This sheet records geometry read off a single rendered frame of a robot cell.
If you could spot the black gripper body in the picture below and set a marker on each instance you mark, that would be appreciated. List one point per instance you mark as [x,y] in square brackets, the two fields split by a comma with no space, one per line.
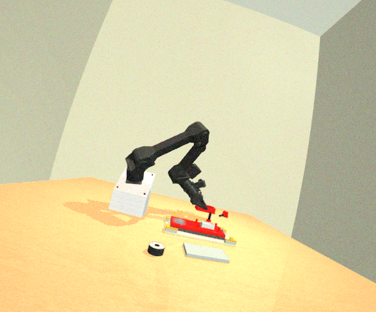
[193,194]

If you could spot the small black toy tyre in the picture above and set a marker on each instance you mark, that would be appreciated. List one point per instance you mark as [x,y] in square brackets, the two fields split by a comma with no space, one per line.
[156,248]

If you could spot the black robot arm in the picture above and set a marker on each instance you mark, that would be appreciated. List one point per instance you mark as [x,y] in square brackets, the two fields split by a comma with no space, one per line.
[144,157]

